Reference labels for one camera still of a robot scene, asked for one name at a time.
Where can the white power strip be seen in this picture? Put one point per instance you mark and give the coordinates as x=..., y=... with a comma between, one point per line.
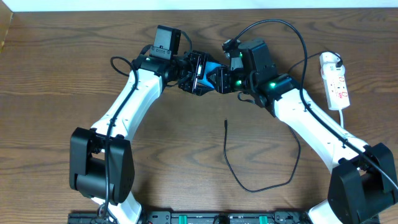
x=336, y=92

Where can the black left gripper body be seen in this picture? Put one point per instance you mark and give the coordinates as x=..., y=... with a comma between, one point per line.
x=198, y=73

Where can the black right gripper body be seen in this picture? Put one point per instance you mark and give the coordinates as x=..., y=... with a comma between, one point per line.
x=222, y=79

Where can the blue screen Galaxy smartphone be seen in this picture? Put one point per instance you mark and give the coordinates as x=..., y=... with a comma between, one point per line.
x=210, y=69

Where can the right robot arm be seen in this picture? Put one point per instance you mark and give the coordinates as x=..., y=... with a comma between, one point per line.
x=363, y=178

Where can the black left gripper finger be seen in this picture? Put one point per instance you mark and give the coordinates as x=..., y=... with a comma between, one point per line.
x=201, y=90
x=210, y=60

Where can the white charger plug adapter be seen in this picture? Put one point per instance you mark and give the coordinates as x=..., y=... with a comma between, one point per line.
x=331, y=64

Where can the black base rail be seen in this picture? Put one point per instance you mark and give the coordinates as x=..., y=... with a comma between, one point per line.
x=163, y=217

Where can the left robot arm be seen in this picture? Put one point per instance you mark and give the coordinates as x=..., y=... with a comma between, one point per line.
x=101, y=163

